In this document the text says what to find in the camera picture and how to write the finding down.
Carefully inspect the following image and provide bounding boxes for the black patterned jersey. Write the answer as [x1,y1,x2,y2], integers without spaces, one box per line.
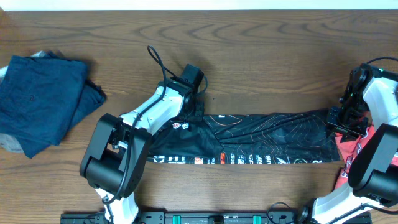
[147,109,340,164]

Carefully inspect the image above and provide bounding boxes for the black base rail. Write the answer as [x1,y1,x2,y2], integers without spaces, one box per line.
[60,210,373,224]

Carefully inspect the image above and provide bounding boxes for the red printed t-shirt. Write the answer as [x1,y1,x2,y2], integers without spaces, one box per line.
[333,124,398,190]

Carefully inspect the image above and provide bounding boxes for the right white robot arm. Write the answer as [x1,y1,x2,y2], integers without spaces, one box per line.
[298,63,397,223]

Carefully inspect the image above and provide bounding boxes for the folded navy blue garment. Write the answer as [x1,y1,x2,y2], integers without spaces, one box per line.
[1,52,106,159]

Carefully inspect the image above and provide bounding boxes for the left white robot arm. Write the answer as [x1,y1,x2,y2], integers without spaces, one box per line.
[80,79,203,223]

